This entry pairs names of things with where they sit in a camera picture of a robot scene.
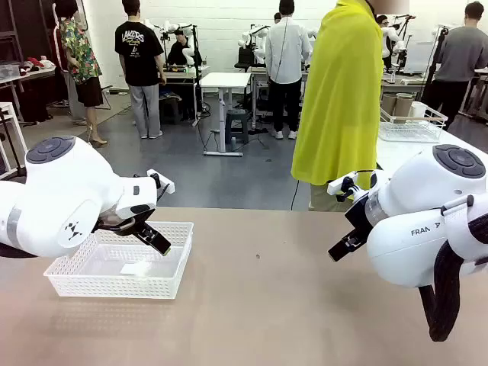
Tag grey plastic stool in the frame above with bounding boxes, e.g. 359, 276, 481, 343
224, 109, 250, 146

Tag black tripod stand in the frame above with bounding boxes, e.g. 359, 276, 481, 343
0, 108, 28, 181

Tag person in grey sweater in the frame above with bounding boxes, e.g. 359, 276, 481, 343
422, 1, 488, 131

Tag person in yellow cape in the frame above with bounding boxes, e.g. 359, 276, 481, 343
291, 0, 386, 213

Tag black upright pole stand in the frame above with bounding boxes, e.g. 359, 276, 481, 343
191, 24, 204, 127

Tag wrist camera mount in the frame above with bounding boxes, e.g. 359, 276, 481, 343
146, 168, 176, 199
326, 171, 378, 202

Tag white side table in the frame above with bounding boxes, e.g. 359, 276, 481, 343
375, 127, 488, 173

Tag black office chair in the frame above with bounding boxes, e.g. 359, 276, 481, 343
233, 47, 255, 72

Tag black right arm cable sleeve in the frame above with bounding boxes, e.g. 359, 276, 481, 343
418, 215, 488, 342

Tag person in white shirt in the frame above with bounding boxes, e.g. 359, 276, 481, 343
265, 0, 313, 140

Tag seated person in black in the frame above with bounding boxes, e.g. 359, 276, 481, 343
166, 29, 204, 66

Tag white perforated plastic basket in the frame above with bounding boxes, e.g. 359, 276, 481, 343
43, 220, 194, 300

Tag black left arm cable sleeve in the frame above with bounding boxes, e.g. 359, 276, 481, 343
0, 242, 40, 259

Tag black arm cable sleeve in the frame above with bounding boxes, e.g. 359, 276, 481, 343
418, 215, 488, 342
0, 242, 40, 259

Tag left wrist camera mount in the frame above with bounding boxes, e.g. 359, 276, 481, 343
146, 168, 176, 199

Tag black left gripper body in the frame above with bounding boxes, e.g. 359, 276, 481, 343
95, 204, 157, 236

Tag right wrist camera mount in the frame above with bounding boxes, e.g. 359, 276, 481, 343
326, 171, 378, 202

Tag white wire dish rack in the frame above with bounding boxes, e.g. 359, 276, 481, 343
379, 108, 449, 143

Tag white height-adjustable desk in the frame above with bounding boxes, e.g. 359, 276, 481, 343
199, 72, 253, 158

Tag person in floral shirt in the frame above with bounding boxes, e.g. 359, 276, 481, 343
54, 0, 111, 149

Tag person in black Lakers shirt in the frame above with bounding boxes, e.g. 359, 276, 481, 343
114, 0, 168, 140

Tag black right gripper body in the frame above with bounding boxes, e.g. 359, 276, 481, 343
345, 196, 374, 239

